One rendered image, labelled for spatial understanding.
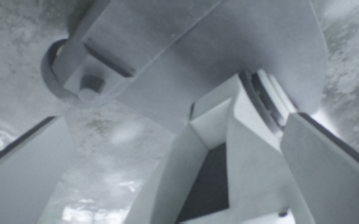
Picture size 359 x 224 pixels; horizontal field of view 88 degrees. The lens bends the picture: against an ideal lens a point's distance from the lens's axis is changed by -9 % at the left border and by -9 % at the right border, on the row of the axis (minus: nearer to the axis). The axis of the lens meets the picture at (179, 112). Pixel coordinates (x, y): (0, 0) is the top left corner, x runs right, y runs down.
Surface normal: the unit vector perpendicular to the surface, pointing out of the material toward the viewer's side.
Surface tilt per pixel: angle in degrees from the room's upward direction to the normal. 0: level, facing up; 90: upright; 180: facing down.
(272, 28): 0
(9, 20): 0
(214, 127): 38
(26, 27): 0
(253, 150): 109
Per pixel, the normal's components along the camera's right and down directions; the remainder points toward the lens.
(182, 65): 0.08, 0.75
